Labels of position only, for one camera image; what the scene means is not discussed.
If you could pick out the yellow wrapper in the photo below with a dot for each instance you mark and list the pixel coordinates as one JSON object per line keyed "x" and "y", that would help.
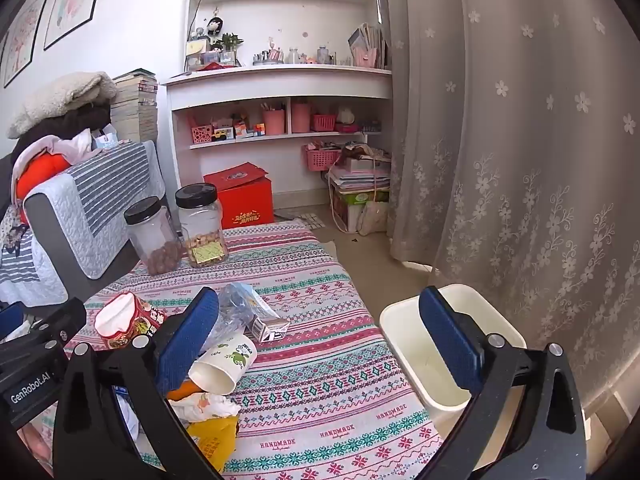
{"x": 215, "y": 442}

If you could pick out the pink patterned tablecloth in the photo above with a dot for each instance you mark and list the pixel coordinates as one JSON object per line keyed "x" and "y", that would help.
{"x": 310, "y": 385}

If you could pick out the pink pen holder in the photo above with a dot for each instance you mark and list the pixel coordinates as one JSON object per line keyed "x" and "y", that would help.
{"x": 274, "y": 122}

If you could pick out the pink round container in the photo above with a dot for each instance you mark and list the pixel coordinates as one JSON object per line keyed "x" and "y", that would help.
{"x": 301, "y": 117}

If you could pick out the white floral lace curtain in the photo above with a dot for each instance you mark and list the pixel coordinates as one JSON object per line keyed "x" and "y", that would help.
{"x": 500, "y": 135}

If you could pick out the glass jar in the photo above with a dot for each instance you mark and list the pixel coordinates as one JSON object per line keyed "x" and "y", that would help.
{"x": 324, "y": 55}
{"x": 293, "y": 56}

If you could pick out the orange cushion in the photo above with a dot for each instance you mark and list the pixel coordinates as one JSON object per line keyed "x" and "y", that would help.
{"x": 42, "y": 172}

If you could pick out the crushed clear plastic bottle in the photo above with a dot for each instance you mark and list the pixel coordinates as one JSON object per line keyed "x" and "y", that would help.
{"x": 240, "y": 300}

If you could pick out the green printed cardboard box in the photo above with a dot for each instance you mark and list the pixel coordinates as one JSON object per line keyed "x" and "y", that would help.
{"x": 345, "y": 205}

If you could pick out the orange wrapper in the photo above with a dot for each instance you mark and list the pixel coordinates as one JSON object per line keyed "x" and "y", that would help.
{"x": 182, "y": 391}

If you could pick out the white plastic trash bin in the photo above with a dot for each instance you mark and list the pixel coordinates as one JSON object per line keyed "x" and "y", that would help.
{"x": 415, "y": 330}

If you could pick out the red cardboard box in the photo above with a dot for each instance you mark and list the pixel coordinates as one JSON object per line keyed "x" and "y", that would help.
{"x": 245, "y": 200}

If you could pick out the cream cloth bag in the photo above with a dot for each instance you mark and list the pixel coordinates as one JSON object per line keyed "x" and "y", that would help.
{"x": 374, "y": 217}

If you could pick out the large black lid plastic jar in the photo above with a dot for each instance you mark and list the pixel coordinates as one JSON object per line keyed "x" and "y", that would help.
{"x": 202, "y": 230}

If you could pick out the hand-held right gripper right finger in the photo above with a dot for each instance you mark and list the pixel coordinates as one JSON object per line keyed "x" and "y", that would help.
{"x": 450, "y": 340}

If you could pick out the white bookshelf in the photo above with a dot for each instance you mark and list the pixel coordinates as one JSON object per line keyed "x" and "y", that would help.
{"x": 280, "y": 85}

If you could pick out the crumpled white wrapper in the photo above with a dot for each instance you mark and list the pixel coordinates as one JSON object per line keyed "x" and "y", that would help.
{"x": 210, "y": 405}

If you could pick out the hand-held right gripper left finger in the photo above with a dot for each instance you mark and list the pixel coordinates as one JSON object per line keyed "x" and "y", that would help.
{"x": 187, "y": 335}

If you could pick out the small pink basket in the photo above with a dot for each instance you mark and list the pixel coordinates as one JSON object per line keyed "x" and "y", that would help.
{"x": 323, "y": 122}

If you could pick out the framed wall picture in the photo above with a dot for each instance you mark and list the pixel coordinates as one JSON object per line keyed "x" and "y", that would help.
{"x": 25, "y": 40}
{"x": 75, "y": 0}

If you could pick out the small drink carton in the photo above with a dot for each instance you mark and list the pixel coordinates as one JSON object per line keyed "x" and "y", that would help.
{"x": 270, "y": 330}

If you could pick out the red snack cup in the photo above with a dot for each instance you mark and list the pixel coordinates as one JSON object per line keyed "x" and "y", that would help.
{"x": 125, "y": 320}

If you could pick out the small potted plant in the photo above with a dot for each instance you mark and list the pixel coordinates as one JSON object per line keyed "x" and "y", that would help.
{"x": 231, "y": 45}

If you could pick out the white paper cup green print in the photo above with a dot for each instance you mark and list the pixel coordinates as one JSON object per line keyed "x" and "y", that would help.
{"x": 225, "y": 365}

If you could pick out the cream fleece blanket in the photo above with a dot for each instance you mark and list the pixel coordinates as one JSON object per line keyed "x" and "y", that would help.
{"x": 60, "y": 100}

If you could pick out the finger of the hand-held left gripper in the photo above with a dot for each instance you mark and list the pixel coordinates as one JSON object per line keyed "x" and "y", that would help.
{"x": 55, "y": 320}

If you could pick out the dark clothes pile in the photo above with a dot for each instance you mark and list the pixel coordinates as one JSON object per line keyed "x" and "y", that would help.
{"x": 65, "y": 122}

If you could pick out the small black lid plastic jar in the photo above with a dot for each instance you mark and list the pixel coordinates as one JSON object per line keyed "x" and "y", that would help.
{"x": 152, "y": 240}

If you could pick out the grey striped quilt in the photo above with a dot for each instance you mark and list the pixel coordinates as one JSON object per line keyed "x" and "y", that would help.
{"x": 100, "y": 190}

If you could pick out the pink lattice box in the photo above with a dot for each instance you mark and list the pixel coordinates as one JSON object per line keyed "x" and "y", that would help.
{"x": 200, "y": 135}

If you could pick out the pink bag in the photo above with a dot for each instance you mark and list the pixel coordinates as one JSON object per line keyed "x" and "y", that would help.
{"x": 367, "y": 52}

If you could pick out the white tile sample sheet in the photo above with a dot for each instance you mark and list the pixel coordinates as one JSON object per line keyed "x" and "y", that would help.
{"x": 312, "y": 220}

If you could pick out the tall stack of books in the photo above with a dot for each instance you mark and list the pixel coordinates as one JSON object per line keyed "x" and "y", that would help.
{"x": 135, "y": 110}

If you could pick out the pink hanging basket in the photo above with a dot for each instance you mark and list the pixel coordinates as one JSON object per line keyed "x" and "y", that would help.
{"x": 320, "y": 159}

